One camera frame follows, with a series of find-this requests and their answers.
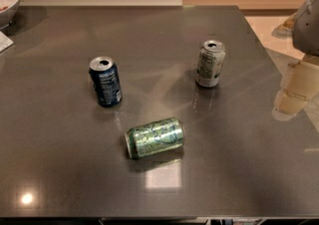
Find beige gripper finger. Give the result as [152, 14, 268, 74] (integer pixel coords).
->
[272, 54, 319, 121]

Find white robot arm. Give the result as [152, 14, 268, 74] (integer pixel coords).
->
[272, 0, 319, 121]

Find white and green soda can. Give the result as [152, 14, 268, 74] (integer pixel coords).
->
[196, 40, 225, 88]

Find blue soda can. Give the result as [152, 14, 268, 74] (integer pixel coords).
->
[89, 57, 123, 108]

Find white paper sheet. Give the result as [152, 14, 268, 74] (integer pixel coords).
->
[0, 31, 14, 53]

